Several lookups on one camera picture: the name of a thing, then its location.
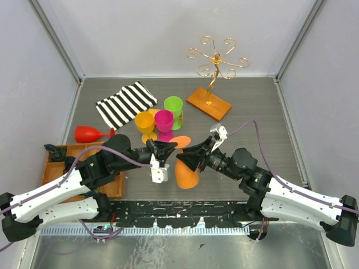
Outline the yellow plastic wine glass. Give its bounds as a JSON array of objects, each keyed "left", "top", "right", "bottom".
[{"left": 148, "top": 108, "right": 159, "bottom": 116}]

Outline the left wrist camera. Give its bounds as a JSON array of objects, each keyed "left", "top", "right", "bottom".
[{"left": 150, "top": 154, "right": 170, "bottom": 184}]

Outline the yellow-orange plastic wine glass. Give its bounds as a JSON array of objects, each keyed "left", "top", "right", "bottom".
[{"left": 135, "top": 111, "right": 157, "bottom": 143}]

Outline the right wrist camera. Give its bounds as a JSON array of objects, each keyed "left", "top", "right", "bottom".
[{"left": 210, "top": 123, "right": 228, "bottom": 152}]

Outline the magenta plastic wine glass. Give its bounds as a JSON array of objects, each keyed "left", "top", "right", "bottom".
[{"left": 154, "top": 109, "right": 174, "bottom": 142}]

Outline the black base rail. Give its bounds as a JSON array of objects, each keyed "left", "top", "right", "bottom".
[{"left": 102, "top": 200, "right": 263, "bottom": 229}]

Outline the wooden compartment tray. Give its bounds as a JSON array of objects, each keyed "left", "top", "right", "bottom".
[{"left": 41, "top": 140, "right": 126, "bottom": 204}]

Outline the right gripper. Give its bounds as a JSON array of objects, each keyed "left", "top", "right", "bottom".
[{"left": 176, "top": 136, "right": 241, "bottom": 181}]

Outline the orange plastic wine glass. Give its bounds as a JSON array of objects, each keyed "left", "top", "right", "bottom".
[{"left": 170, "top": 136, "right": 200, "bottom": 189}]

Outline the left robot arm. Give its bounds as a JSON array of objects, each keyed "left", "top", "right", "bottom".
[{"left": 1, "top": 134, "right": 178, "bottom": 243}]

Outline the black white striped cloth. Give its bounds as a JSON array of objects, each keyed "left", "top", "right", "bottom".
[{"left": 95, "top": 81, "right": 158, "bottom": 131}]

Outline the gold wire wine glass rack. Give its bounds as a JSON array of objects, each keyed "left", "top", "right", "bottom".
[{"left": 186, "top": 36, "right": 250, "bottom": 122}]

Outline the red plastic wine glass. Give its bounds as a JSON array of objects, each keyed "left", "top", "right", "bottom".
[{"left": 74, "top": 126, "right": 115, "bottom": 143}]

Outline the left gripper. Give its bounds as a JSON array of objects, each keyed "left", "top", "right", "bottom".
[{"left": 114, "top": 139, "right": 178, "bottom": 173}]

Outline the green plastic wine glass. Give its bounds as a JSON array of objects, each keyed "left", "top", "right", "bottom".
[{"left": 164, "top": 96, "right": 183, "bottom": 131}]

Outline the rolled dark orange-floral tie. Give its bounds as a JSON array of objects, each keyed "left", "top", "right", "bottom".
[{"left": 44, "top": 144, "right": 67, "bottom": 163}]

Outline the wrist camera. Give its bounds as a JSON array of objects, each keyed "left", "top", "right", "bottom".
[
  {"left": 150, "top": 154, "right": 170, "bottom": 184},
  {"left": 210, "top": 123, "right": 228, "bottom": 152}
]

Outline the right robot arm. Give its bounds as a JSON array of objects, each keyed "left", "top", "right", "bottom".
[{"left": 176, "top": 137, "right": 358, "bottom": 247}]

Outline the white slotted cable duct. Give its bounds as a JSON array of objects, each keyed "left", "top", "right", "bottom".
[{"left": 40, "top": 225, "right": 250, "bottom": 236}]

